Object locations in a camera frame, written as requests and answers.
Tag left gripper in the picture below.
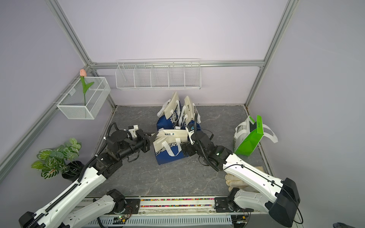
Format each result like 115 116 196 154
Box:
119 129 159 160

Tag blue beige takeout bag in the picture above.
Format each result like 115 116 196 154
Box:
153 129 189 165

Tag green and white takeout bag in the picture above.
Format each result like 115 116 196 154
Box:
233 115 278 156

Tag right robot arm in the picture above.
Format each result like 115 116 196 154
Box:
182 113 304 228

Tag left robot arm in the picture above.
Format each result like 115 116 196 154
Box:
19 122 158 228

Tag back left blue beige bag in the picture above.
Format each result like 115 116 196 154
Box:
156 92 181 130

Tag back right blue beige bag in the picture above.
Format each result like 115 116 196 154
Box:
178 96 201 129

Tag beige work glove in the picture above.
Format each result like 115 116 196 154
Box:
225 172 259 192

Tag artificial pink tulip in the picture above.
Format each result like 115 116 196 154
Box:
79 69 94 106

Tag potted green leafy plant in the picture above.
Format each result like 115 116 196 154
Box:
31 138 84 181

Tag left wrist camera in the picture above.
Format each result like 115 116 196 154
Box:
128 125 139 139

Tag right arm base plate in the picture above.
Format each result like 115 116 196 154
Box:
214 197 254 213

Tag long white wire basket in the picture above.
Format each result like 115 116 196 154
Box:
115 59 202 90

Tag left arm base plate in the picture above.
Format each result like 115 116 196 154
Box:
113 198 141 214

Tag small white wire basket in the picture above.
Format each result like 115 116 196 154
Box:
57 77 111 120

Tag aluminium frame rail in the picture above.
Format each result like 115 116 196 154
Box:
90 59 265 70

